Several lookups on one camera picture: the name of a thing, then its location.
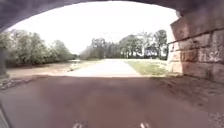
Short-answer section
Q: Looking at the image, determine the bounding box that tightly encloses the grey asphalt path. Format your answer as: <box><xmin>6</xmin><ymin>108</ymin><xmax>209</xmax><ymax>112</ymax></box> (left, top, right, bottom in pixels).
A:
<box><xmin>0</xmin><ymin>59</ymin><xmax>221</xmax><ymax>128</ymax></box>

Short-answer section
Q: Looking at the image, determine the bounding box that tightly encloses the grass field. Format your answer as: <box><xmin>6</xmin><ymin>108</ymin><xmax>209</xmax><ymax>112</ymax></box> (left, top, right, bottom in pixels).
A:
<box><xmin>124</xmin><ymin>59</ymin><xmax>175</xmax><ymax>78</ymax></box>

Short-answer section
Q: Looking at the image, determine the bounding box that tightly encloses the wood of trees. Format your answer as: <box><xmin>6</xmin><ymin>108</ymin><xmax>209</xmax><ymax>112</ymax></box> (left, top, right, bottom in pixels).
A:
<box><xmin>0</xmin><ymin>29</ymin><xmax>78</xmax><ymax>68</ymax></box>

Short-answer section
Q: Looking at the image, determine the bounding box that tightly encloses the robot's own part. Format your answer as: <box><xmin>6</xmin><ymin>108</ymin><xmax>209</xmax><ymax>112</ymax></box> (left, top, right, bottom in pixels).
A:
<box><xmin>139</xmin><ymin>121</ymin><xmax>150</xmax><ymax>128</ymax></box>

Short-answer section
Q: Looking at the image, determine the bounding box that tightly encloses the row of trees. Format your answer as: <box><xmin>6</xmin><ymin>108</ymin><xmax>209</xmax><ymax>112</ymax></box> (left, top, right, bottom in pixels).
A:
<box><xmin>79</xmin><ymin>29</ymin><xmax>169</xmax><ymax>61</ymax></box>

